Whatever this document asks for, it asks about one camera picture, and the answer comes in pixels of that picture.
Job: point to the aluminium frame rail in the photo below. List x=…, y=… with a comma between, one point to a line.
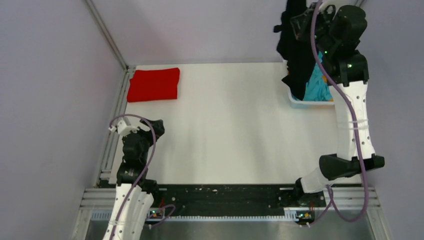
x=113, y=47

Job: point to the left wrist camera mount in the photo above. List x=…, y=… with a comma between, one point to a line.
x=122, y=126

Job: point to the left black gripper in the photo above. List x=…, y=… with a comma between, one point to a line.
x=159, y=128

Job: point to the folded red t shirt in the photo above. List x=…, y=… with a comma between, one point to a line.
x=154, y=85

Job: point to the black t shirt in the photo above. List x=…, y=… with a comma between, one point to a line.
x=297, y=54

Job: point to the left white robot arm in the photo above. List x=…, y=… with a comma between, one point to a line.
x=134, y=193

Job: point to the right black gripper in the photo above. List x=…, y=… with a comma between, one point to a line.
x=302, y=23

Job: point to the white plastic laundry basket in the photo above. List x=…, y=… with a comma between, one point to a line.
x=298, y=103

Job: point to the light blue t shirt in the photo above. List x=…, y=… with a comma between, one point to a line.
x=316, y=90

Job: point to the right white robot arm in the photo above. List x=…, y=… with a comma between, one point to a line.
x=348, y=76

